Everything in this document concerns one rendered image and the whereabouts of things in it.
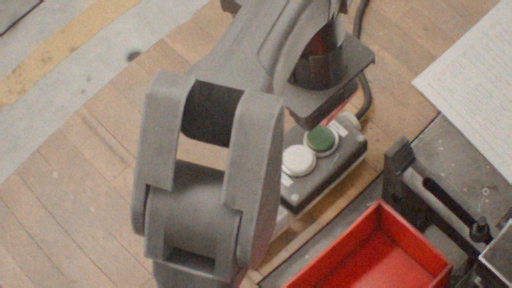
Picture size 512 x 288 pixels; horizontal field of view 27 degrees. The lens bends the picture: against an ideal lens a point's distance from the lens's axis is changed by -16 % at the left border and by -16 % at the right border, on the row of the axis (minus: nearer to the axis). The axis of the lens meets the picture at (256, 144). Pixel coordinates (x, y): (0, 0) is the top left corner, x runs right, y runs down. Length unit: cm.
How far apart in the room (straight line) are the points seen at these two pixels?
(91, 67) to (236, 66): 166
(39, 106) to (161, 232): 164
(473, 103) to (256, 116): 55
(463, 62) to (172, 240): 58
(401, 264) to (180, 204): 41
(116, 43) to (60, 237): 130
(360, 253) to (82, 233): 29
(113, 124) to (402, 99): 32
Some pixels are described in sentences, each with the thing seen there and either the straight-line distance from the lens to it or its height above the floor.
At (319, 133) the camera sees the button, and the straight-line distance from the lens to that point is 123.
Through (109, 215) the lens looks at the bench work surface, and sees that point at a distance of 125.
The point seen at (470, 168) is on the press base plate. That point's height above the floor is 90.
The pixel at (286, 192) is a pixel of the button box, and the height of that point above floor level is 93.
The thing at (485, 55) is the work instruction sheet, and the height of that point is 90.
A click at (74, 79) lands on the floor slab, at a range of 248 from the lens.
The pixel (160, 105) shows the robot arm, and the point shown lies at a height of 131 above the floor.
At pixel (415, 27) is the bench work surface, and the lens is 136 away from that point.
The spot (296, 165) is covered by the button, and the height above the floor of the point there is 94.
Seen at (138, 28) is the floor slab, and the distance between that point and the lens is 252.
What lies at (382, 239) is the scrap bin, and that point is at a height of 91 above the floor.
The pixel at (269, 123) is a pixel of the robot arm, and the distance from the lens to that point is 79.
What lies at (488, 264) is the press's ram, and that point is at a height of 104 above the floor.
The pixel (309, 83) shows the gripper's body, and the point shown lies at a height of 107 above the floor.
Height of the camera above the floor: 198
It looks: 58 degrees down
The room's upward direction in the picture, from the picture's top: 8 degrees counter-clockwise
